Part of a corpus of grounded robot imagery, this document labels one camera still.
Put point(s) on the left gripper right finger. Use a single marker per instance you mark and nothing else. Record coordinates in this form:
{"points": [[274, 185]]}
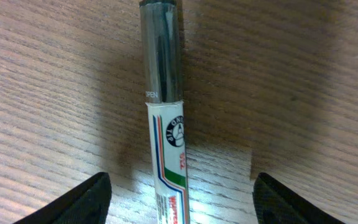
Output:
{"points": [[275, 203]]}

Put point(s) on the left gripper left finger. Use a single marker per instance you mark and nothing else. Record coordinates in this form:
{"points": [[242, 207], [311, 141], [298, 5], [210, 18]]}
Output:
{"points": [[87, 203]]}

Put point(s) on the black whiteboard marker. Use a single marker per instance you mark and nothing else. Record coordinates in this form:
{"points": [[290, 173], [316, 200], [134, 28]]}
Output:
{"points": [[164, 93]]}

